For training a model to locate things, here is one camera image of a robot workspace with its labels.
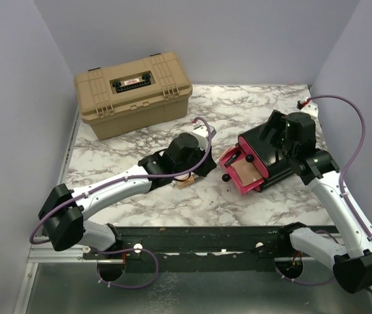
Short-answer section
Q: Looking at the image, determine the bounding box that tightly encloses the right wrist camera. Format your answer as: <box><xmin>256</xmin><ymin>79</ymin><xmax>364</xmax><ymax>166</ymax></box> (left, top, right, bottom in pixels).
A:
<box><xmin>297</xmin><ymin>99</ymin><xmax>318</xmax><ymax>119</ymax></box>

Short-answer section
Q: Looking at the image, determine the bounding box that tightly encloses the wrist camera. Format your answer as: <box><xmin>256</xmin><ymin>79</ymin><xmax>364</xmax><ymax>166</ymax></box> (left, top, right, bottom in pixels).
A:
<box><xmin>297</xmin><ymin>99</ymin><xmax>318</xmax><ymax>119</ymax></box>
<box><xmin>192</xmin><ymin>124</ymin><xmax>216</xmax><ymax>144</ymax></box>

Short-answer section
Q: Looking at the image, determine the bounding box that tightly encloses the pink top drawer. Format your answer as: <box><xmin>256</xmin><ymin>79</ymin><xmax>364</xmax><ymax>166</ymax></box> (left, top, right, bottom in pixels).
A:
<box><xmin>238</xmin><ymin>136</ymin><xmax>269</xmax><ymax>179</ymax></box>

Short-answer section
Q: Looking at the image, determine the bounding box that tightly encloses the aluminium extrusion frame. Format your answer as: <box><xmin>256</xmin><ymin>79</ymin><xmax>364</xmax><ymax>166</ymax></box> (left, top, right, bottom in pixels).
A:
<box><xmin>14</xmin><ymin>113</ymin><xmax>139</xmax><ymax>313</ymax></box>

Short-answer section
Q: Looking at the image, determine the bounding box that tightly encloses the black makeup drawer organizer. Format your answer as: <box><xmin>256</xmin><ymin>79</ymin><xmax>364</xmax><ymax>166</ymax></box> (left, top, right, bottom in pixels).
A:
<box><xmin>238</xmin><ymin>124</ymin><xmax>294</xmax><ymax>192</ymax></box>

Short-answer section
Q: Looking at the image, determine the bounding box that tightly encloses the slim concealer tube white cap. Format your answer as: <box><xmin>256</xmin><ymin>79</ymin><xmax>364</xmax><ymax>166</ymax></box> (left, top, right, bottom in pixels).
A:
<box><xmin>220</xmin><ymin>147</ymin><xmax>231</xmax><ymax>158</ymax></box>

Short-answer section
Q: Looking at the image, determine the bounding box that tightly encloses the beige concealer tube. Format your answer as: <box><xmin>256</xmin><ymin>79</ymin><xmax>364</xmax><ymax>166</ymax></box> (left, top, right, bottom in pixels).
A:
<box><xmin>176</xmin><ymin>176</ymin><xmax>195</xmax><ymax>188</ymax></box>

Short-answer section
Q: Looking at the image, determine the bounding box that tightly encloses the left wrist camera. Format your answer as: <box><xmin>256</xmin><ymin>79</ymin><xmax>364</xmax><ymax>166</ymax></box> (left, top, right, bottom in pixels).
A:
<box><xmin>192</xmin><ymin>124</ymin><xmax>216</xmax><ymax>144</ymax></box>

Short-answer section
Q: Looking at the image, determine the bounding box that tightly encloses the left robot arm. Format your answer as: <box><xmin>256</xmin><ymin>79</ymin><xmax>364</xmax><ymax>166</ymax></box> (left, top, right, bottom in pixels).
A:
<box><xmin>38</xmin><ymin>127</ymin><xmax>216</xmax><ymax>258</ymax></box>

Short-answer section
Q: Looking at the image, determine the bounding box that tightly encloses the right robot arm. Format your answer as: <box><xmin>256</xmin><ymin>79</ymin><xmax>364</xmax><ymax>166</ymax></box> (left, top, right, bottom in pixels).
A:
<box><xmin>260</xmin><ymin>111</ymin><xmax>372</xmax><ymax>294</ymax></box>

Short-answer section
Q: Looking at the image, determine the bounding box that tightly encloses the tan plastic toolbox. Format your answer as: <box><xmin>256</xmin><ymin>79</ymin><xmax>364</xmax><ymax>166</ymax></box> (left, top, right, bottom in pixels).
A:
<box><xmin>74</xmin><ymin>52</ymin><xmax>193</xmax><ymax>140</ymax></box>

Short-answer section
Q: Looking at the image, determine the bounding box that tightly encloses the black mascara stick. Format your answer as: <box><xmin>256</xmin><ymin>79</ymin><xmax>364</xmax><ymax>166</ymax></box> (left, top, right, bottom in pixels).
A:
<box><xmin>224</xmin><ymin>151</ymin><xmax>241</xmax><ymax>167</ymax></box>

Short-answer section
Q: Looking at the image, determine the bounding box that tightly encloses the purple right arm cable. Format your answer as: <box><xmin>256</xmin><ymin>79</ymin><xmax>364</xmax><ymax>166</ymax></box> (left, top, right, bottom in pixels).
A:
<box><xmin>275</xmin><ymin>94</ymin><xmax>372</xmax><ymax>299</ymax></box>

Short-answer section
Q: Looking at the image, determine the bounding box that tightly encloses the square copper compact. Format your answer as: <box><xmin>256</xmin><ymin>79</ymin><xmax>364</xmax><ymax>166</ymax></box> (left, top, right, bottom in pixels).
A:
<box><xmin>231</xmin><ymin>159</ymin><xmax>263</xmax><ymax>186</ymax></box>

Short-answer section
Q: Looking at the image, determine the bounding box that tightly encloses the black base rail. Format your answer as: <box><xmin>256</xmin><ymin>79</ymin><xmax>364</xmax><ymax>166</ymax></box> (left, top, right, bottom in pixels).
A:
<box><xmin>83</xmin><ymin>222</ymin><xmax>303</xmax><ymax>273</ymax></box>

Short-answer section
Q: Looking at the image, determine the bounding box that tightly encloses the pink drawer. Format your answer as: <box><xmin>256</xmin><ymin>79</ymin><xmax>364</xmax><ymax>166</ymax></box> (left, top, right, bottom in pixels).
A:
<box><xmin>218</xmin><ymin>146</ymin><xmax>265</xmax><ymax>195</ymax></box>
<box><xmin>238</xmin><ymin>136</ymin><xmax>269</xmax><ymax>179</ymax></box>

